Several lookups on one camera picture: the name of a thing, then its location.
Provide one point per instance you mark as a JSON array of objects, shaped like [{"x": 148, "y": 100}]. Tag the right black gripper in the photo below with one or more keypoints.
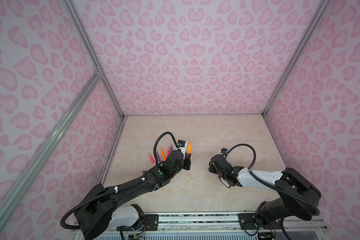
[{"x": 211, "y": 167}]

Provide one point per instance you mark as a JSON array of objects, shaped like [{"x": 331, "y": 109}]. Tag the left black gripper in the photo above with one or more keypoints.
[{"x": 187, "y": 160}]

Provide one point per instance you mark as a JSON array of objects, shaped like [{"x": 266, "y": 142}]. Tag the orange pen group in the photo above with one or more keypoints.
[
  {"x": 163, "y": 155},
  {"x": 189, "y": 148}
]

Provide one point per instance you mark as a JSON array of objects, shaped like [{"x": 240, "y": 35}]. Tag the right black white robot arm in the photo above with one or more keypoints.
[{"x": 297, "y": 196}]

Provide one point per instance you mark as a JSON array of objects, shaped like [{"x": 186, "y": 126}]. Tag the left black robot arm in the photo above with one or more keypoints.
[{"x": 94, "y": 214}]

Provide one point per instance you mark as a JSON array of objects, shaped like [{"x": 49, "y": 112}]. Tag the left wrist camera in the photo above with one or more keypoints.
[{"x": 182, "y": 146}]

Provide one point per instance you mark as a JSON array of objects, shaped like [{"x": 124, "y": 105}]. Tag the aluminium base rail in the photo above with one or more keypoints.
[{"x": 222, "y": 226}]

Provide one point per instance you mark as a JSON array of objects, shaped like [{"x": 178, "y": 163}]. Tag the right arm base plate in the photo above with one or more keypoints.
[{"x": 247, "y": 221}]

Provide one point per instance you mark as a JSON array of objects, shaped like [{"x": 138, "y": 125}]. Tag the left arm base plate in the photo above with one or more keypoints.
[{"x": 148, "y": 223}]

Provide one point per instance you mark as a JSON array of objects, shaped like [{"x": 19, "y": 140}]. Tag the diagonal aluminium frame bar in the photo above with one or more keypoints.
[{"x": 17, "y": 192}]

